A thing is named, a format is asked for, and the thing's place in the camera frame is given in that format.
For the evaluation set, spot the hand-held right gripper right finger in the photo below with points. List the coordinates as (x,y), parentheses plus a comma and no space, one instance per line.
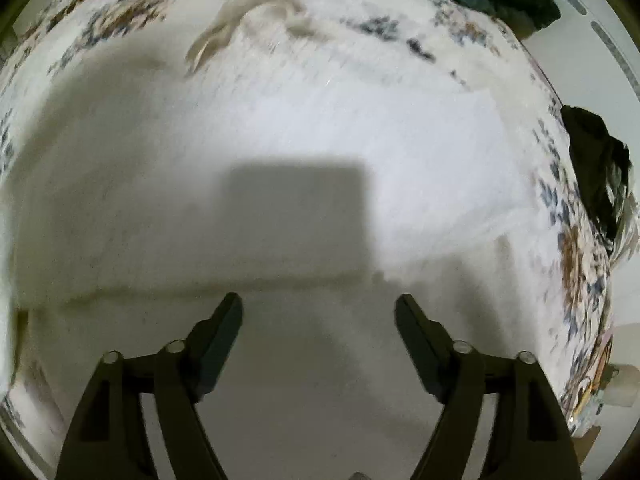
(417,340)

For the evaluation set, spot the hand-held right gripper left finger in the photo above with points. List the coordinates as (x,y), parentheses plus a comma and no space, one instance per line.
(222,340)

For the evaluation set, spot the white cloth garment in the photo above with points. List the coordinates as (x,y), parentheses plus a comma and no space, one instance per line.
(280,170)

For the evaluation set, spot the floral printed bedsheet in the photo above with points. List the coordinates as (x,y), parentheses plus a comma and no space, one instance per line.
(575,260)

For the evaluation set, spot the black patterned cloth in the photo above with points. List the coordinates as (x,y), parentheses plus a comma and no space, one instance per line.
(597,170)

